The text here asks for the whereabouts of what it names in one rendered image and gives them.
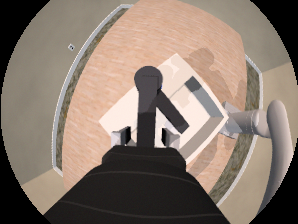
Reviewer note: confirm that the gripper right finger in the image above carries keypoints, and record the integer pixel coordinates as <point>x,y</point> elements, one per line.
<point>170,139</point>

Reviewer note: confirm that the black mixer tap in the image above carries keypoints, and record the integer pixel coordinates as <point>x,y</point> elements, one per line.
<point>148,80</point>

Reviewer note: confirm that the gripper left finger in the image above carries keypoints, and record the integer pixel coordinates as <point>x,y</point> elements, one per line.
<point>121,137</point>

